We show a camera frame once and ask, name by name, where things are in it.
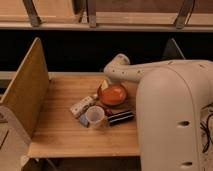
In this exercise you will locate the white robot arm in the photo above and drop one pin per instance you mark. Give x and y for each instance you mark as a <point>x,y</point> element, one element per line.
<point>170,97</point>

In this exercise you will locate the white squeeze bottle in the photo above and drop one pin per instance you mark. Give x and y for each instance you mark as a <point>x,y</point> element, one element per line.
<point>80,107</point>

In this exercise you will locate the wooden upper shelf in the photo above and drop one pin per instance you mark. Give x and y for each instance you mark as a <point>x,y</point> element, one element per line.
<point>108,15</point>

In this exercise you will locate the wooden side panel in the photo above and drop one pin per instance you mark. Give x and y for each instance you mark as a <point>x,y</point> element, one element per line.
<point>23,98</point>

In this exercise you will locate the orange ceramic bowl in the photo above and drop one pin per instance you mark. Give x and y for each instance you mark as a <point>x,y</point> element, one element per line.
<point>112,95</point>

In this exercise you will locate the black rectangular box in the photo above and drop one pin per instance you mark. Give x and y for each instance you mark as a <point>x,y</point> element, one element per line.
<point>120,117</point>

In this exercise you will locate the small blue packet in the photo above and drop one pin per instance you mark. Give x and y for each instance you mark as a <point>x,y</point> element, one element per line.
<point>84,121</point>

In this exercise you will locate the yellow object behind bowl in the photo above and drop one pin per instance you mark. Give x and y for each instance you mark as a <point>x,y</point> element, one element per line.
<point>104,85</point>

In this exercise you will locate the white plastic cup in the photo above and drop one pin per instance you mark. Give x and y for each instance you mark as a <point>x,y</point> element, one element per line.
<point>96,117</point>

